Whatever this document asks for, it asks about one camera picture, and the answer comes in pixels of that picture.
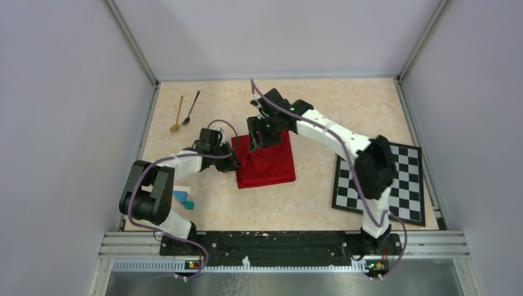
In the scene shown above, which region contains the purple cable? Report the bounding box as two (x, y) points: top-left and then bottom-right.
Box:
(126, 119), (240, 282)
(250, 79), (410, 281)

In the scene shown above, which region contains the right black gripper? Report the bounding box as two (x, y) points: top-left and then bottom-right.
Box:
(248, 115), (283, 153)

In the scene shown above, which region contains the black fork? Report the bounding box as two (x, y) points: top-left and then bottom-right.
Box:
(181, 90), (200, 126)

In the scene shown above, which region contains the gold spoon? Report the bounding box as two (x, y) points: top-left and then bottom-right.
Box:
(169, 96), (184, 133)

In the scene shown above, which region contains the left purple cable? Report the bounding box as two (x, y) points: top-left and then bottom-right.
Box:
(126, 119), (240, 282)

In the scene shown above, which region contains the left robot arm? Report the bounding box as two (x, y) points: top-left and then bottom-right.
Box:
(118, 128), (240, 255)

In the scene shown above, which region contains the red cloth napkin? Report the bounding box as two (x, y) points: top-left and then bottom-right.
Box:
(231, 131), (296, 189)

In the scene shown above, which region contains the teal cube block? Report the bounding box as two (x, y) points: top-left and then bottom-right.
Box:
(184, 200), (195, 210)

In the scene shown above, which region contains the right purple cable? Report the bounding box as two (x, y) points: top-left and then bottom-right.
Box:
(250, 79), (410, 281)

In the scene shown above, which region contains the black white checkerboard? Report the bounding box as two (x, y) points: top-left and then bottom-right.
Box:
(331, 142), (426, 227)

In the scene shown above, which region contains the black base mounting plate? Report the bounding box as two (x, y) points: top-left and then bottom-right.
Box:
(159, 231), (402, 268)

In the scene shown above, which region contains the aluminium front rail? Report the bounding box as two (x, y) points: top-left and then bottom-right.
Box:
(99, 231), (470, 274)

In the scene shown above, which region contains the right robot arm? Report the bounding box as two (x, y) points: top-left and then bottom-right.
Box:
(247, 85), (397, 254)

